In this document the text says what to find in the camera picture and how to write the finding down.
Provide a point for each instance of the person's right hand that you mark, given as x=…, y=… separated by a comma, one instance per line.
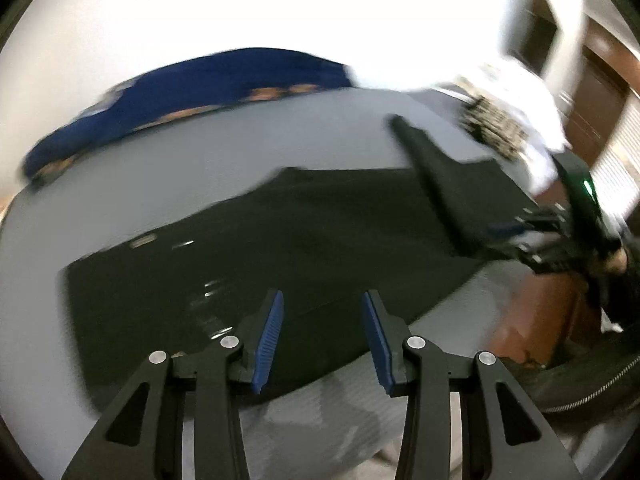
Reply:
x=617, y=260

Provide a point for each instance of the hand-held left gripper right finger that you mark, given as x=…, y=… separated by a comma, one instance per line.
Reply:
x=377, y=345

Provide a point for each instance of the grey mattress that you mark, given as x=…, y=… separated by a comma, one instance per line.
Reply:
x=250, y=135

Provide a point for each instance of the black pants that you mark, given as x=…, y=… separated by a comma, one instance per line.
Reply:
x=325, y=240

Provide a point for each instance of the black zippered bag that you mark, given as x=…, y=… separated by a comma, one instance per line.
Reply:
x=590, y=375

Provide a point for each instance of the blue patterned blanket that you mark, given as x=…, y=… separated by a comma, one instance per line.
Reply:
x=200, y=85

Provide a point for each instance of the black white striped cloth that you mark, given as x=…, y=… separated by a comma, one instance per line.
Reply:
x=492, y=122

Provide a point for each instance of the white dotted cloth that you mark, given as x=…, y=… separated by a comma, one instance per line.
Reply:
x=525, y=90

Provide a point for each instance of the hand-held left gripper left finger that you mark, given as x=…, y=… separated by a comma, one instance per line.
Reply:
x=268, y=345

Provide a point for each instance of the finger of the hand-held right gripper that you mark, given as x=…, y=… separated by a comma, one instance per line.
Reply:
x=515, y=227
x=525, y=255

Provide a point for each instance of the brown wooden door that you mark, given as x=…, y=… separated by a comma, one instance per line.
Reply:
x=600, y=90

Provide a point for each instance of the white slatted panel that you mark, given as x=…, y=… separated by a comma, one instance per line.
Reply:
x=620, y=170

